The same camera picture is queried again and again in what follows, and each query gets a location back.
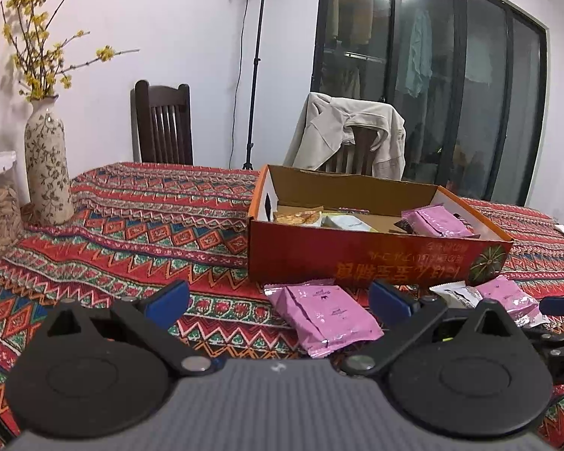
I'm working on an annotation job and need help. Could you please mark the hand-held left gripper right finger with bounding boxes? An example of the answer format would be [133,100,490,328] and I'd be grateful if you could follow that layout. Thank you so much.
[343,279,522,379]

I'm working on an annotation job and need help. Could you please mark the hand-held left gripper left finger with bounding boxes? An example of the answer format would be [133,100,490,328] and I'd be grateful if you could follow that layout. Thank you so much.
[44,280,213,377]

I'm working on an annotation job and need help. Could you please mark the red cardboard box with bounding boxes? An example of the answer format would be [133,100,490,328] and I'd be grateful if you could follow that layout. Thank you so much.
[247,164,514,292]

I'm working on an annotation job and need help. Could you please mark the pink snack packet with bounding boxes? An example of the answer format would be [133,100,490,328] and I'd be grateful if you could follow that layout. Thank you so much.
[475,276,552,330]
[263,279,386,360]
[401,204,476,239]

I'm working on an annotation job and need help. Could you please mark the white snack packet brown print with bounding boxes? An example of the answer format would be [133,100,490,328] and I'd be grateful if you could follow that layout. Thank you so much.
[429,282,485,309]

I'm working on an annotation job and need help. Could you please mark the white and green snack packet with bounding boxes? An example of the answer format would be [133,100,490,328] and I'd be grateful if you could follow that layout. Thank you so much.
[320,213,373,233]

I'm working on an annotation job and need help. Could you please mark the orange biscuit packet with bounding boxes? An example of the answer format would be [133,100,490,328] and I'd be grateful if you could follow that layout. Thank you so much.
[273,207,323,227]

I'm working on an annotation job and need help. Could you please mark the dark wooden chair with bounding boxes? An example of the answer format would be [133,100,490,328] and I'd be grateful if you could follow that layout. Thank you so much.
[132,80,193,166]
[324,127,378,177]

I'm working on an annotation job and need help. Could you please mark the beige jacket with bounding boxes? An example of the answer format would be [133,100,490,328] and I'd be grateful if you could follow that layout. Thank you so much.
[284,91,407,182]

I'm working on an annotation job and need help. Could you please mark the floral ceramic vase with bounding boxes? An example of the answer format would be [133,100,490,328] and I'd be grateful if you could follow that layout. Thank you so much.
[24,96,75,226]

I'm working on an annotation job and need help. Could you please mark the black framed glass door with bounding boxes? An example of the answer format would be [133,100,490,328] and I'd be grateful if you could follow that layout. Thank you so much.
[310,0,549,207]

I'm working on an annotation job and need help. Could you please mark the light blue hanging garment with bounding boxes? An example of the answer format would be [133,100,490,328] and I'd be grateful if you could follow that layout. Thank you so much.
[406,7,434,98]

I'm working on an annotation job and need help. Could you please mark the yellow flower branches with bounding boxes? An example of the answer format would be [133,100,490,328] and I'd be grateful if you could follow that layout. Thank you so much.
[0,0,142,103]

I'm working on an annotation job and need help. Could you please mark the black power cable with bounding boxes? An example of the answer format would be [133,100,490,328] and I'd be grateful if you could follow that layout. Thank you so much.
[229,0,251,170]

